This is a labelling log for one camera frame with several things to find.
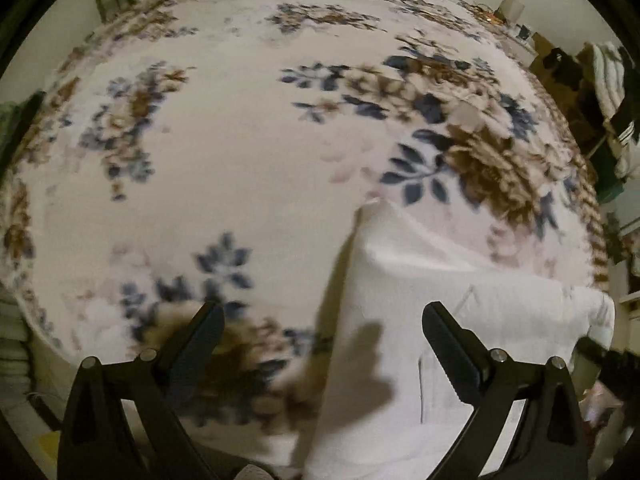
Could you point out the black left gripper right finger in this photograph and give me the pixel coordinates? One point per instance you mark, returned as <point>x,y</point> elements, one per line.
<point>548,442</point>

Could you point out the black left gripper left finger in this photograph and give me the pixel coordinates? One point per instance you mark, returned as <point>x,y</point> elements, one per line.
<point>96,441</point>

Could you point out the white pants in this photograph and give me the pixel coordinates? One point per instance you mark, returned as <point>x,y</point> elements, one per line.
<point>389,411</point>

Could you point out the floral brown checkered blanket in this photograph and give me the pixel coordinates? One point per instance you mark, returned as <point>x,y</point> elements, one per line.
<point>195,149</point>

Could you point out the white striped hanging clothes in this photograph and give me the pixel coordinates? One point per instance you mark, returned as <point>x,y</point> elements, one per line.
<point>615,79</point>

